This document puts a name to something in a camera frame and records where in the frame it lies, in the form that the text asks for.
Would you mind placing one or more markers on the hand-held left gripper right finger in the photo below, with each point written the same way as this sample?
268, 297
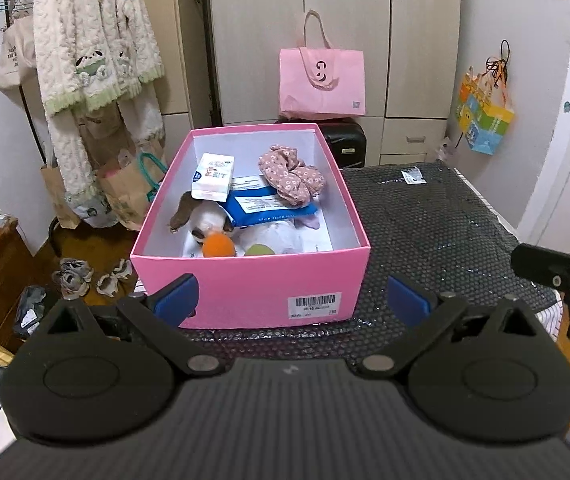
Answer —
407, 301

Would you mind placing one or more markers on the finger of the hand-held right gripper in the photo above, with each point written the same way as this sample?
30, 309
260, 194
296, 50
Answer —
540, 262

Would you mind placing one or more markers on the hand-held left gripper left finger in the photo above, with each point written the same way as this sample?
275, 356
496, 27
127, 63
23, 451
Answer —
177, 299

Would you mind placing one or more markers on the orange makeup sponge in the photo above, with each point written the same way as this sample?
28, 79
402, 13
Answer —
217, 246

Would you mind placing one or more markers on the pink cardboard shoe box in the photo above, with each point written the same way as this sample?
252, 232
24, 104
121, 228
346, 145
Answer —
255, 290

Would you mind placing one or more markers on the white and brown plush toy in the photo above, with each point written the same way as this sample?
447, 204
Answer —
205, 220

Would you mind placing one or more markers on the green makeup sponge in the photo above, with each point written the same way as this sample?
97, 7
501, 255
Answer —
259, 250

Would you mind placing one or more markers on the white plastic bag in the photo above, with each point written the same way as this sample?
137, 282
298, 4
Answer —
272, 237

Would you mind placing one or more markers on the blue wet wipes pack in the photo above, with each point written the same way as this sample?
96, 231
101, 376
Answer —
265, 210

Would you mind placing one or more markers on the white tissue pack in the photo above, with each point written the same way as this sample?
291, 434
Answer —
212, 177

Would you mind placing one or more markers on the pink floral scrunchie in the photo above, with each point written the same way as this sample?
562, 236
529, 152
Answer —
292, 175

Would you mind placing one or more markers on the striped table cloth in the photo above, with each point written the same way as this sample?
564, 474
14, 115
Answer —
550, 322

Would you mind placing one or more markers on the beige slippers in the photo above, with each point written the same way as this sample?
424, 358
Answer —
114, 277

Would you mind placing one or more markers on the black bubble wrap sheet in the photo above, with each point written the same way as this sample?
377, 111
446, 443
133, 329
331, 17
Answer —
440, 230

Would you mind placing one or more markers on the grey sneakers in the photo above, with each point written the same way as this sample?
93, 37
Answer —
72, 276

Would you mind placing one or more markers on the white door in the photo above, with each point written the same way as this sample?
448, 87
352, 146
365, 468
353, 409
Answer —
565, 110

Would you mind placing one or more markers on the colourful gift bag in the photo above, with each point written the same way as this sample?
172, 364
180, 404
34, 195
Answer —
485, 120

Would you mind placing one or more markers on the dark plastic bag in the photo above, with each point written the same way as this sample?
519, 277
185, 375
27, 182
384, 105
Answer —
30, 310

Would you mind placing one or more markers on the plain brown paper bag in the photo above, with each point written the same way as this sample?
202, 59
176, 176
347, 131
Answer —
55, 195

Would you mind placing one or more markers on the black suitcase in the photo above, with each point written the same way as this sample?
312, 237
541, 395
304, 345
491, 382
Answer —
347, 142

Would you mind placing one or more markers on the fluffy cream pajama pants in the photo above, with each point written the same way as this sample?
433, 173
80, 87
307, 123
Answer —
67, 160

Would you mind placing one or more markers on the wooden nightstand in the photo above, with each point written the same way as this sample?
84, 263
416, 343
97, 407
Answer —
0, 285

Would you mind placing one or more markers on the pink tote bag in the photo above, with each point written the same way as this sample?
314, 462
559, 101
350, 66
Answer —
322, 80

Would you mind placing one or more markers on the tall beige cabinet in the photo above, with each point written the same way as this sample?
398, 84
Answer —
180, 35

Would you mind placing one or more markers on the beige wardrobe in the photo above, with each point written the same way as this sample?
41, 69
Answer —
260, 35

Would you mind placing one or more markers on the fluffy cream pajama jacket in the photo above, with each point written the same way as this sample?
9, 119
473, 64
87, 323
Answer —
90, 20

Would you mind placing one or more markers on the beige canvas tote bag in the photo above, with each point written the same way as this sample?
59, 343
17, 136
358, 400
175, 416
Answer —
15, 55

